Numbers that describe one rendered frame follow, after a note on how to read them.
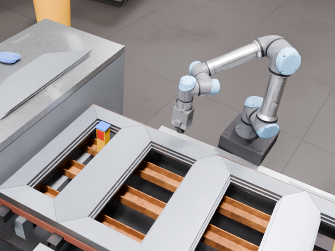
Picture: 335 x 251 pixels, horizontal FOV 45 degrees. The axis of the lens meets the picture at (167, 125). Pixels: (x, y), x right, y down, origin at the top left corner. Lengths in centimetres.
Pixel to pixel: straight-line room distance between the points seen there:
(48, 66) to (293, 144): 224
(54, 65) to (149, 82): 189
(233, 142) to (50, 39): 125
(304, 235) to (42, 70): 152
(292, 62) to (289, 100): 223
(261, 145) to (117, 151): 83
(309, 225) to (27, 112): 139
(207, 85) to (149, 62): 250
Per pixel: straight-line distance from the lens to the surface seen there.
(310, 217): 200
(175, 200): 188
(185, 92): 188
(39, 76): 223
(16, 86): 218
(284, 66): 197
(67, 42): 257
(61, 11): 440
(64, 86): 219
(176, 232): 178
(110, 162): 202
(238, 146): 236
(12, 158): 202
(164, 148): 212
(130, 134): 217
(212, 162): 207
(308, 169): 352
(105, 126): 217
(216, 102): 391
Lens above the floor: 232
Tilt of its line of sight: 41 degrees down
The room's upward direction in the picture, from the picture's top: 7 degrees clockwise
